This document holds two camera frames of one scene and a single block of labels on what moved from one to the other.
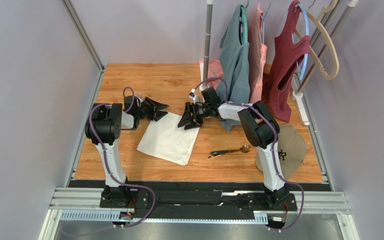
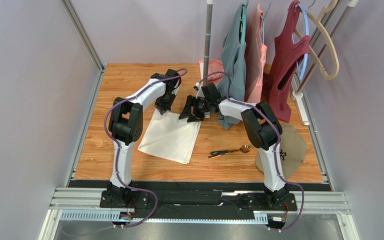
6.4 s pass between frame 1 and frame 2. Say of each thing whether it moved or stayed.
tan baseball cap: stayed
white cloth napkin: stayed
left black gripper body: moved
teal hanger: stayed
